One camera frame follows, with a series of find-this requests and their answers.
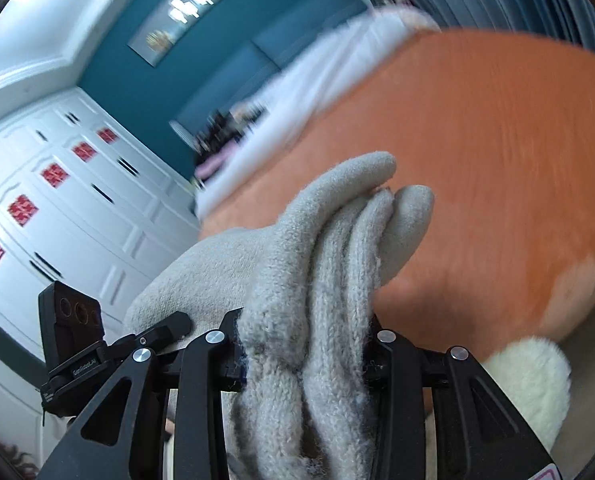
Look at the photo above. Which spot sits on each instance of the white wardrobe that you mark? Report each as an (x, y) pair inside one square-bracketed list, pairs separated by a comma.
[(102, 230)]

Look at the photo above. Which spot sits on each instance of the framed wall picture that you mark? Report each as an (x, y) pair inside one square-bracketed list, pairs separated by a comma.
[(172, 25)]

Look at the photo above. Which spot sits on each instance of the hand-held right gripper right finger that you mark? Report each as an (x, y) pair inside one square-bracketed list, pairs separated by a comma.
[(412, 385)]

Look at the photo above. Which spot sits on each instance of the white duvet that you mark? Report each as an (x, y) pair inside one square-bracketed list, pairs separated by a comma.
[(327, 75)]

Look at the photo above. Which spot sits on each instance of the grey sweater with black hearts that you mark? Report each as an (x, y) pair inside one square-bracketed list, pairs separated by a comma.
[(302, 310)]

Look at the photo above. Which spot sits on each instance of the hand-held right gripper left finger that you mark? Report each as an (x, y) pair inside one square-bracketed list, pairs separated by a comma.
[(197, 385)]

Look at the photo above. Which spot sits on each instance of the blue upholstered headboard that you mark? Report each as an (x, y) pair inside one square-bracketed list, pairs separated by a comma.
[(217, 100)]

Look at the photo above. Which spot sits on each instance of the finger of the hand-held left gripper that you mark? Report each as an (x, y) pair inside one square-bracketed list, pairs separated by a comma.
[(162, 332)]

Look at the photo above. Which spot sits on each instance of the orange plush blanket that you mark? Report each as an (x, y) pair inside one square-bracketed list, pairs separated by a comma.
[(477, 160)]

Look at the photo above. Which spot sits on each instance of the pile of dark clothes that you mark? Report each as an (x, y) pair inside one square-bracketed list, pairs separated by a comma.
[(217, 135)]

